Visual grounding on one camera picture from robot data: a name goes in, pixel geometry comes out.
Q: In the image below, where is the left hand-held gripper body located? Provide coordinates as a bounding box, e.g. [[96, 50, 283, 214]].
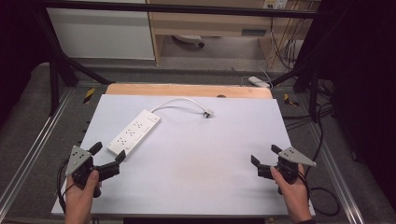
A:
[[64, 145, 103, 199]]

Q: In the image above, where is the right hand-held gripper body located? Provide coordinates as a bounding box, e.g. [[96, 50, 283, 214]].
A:
[[276, 146, 318, 185]]

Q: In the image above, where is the person's left hand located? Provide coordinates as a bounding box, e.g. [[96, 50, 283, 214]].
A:
[[64, 169, 101, 216]]

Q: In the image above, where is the person's right hand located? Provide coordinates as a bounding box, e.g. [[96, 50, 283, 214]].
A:
[[269, 163, 311, 213]]

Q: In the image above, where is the white floor power strip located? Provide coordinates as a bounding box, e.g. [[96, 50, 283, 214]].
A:
[[247, 76, 271, 90]]

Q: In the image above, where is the black metal stand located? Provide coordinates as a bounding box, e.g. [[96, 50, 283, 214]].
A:
[[32, 8, 116, 118], [270, 18, 328, 124]]

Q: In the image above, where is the dark curtain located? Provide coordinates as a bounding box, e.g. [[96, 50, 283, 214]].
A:
[[317, 0, 396, 209], [0, 0, 52, 125]]

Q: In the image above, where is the wooden table board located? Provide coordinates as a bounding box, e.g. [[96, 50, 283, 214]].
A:
[[105, 82, 274, 100]]

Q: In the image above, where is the white cabinet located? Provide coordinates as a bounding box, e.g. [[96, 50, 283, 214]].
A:
[[46, 0, 156, 61]]

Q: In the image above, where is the wooden desk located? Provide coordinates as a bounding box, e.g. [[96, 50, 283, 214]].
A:
[[146, 0, 321, 66]]

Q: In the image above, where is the office chair base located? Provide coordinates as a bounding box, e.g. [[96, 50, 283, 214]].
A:
[[171, 35, 206, 49]]

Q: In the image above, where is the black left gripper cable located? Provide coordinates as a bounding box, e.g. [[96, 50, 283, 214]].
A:
[[56, 158, 78, 215]]

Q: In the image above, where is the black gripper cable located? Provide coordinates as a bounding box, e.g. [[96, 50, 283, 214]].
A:
[[302, 102, 342, 217], [56, 158, 78, 215]]

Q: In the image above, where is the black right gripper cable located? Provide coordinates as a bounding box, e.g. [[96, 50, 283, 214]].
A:
[[302, 102, 342, 217]]

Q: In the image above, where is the aluminium floor rail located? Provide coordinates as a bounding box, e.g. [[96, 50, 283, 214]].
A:
[[0, 88, 76, 214], [306, 122, 366, 224]]

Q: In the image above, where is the white power strip cable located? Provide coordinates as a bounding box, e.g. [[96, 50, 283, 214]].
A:
[[150, 97, 210, 117]]

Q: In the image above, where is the bundle of hanging cables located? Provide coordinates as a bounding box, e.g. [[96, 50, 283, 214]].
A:
[[267, 17, 307, 71]]

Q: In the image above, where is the white wall socket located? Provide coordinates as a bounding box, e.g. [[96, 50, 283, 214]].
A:
[[262, 0, 289, 10]]

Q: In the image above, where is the black metal frame bar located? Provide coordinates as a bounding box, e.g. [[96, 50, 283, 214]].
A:
[[36, 1, 326, 20]]

